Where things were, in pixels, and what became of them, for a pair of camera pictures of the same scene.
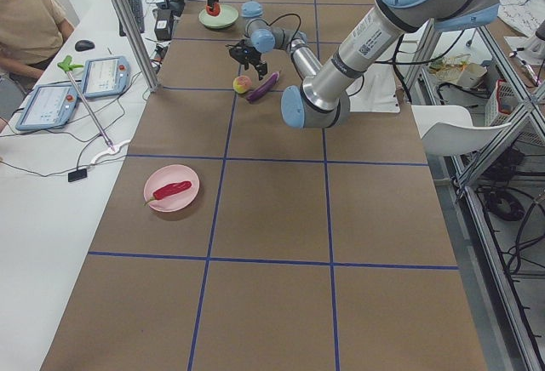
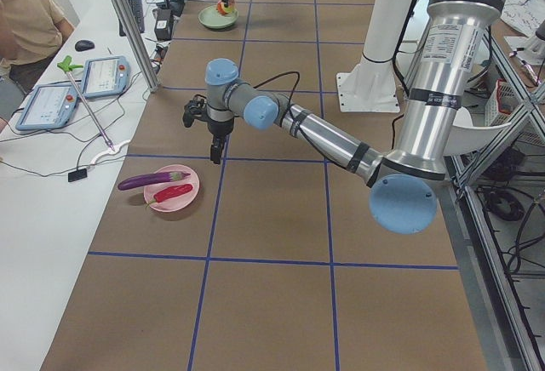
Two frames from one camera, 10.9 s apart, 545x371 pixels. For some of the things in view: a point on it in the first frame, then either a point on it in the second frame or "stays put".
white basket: (501, 103) stays put
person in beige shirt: (32, 32) stays put
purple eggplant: (264, 88) → (150, 179)
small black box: (77, 174) stays put
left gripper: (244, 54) → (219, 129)
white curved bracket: (108, 151) stays put
